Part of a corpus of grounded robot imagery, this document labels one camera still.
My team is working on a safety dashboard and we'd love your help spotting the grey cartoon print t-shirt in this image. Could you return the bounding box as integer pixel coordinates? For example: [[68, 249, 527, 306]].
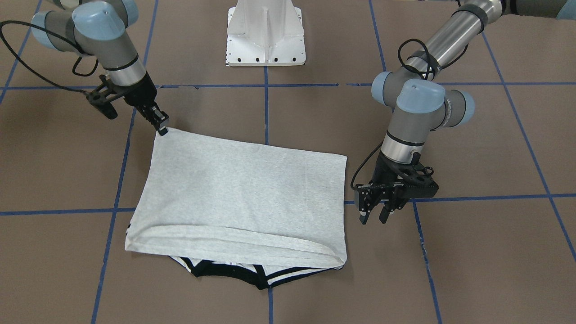
[[124, 128, 347, 289]]

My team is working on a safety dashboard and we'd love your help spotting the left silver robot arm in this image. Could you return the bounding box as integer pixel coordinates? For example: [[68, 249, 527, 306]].
[[350, 0, 575, 224]]

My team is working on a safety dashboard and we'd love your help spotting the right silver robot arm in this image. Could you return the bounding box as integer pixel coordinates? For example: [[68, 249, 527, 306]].
[[31, 0, 169, 135]]

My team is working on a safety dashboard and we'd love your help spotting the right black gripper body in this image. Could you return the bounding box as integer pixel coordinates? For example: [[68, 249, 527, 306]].
[[86, 72, 157, 120]]

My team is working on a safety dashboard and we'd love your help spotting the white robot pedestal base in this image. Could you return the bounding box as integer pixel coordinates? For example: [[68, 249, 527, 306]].
[[225, 0, 306, 67]]

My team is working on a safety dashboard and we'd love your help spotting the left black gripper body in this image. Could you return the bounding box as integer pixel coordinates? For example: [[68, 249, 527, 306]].
[[353, 151, 440, 212]]

